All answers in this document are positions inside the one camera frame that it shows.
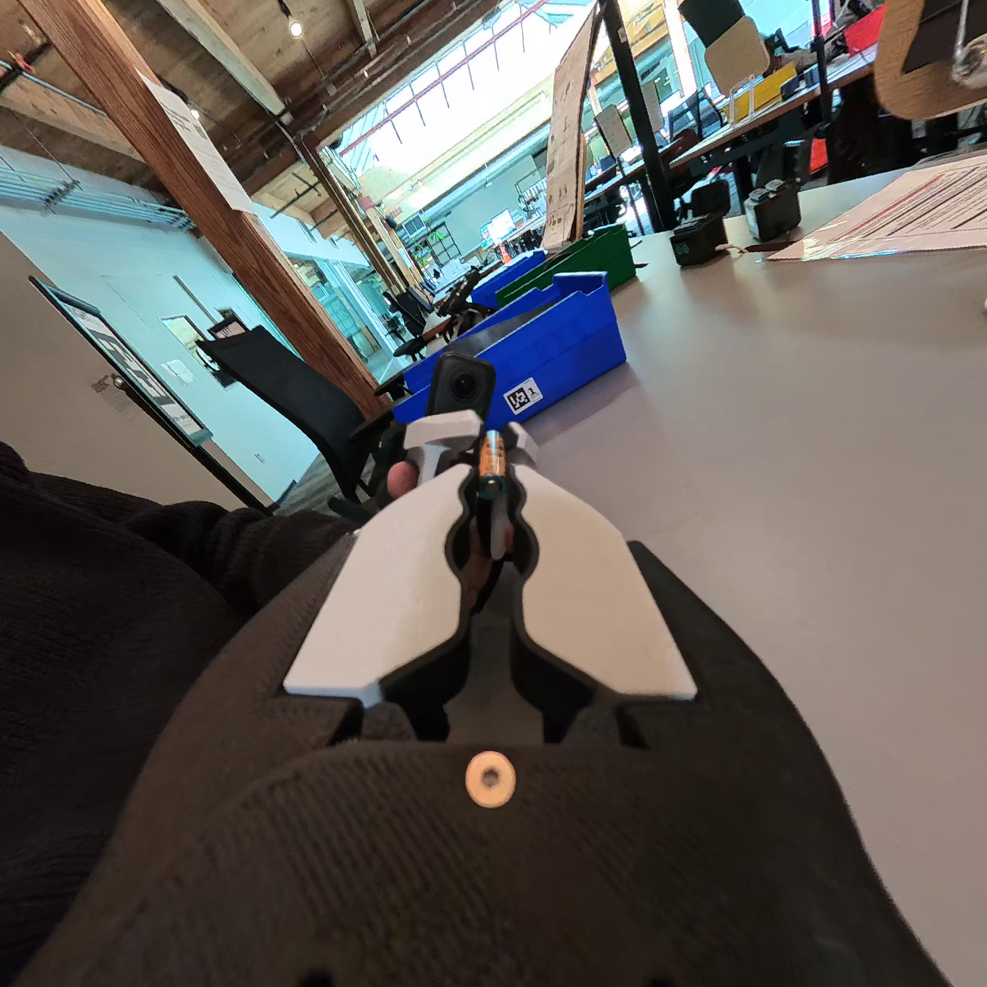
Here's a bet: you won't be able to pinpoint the person's left forearm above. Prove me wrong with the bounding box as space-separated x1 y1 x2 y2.
1 443 368 987

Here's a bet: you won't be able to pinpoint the white paper notice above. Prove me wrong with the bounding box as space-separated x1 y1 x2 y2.
136 70 257 215

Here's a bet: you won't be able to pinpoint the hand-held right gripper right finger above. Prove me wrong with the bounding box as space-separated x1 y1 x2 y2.
516 463 698 704

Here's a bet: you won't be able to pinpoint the thick wooden post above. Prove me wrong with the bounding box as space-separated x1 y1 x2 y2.
24 1 388 416

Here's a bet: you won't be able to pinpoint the black framed floor sign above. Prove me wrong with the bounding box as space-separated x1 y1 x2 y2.
31 277 280 515

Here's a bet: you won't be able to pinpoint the black office chair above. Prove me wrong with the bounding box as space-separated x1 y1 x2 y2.
196 323 407 504

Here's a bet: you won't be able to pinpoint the green storage bin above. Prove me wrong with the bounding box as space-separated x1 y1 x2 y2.
496 224 638 296

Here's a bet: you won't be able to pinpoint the blue bin with sticker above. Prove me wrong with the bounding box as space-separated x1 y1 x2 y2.
394 273 630 427

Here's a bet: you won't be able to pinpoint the orange battery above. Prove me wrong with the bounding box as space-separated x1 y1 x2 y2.
474 429 511 522

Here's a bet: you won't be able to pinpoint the black metal pole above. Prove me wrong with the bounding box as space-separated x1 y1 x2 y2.
593 1 677 234

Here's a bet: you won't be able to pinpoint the printed paper sheets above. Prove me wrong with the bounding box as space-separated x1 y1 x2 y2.
767 149 987 262

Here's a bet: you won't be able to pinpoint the plain blue bin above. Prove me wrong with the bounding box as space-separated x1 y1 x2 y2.
469 250 555 311

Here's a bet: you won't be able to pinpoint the brown cardboard board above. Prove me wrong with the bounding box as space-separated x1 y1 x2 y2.
539 8 604 252

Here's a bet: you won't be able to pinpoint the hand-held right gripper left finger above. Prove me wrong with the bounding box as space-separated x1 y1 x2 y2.
286 466 473 704

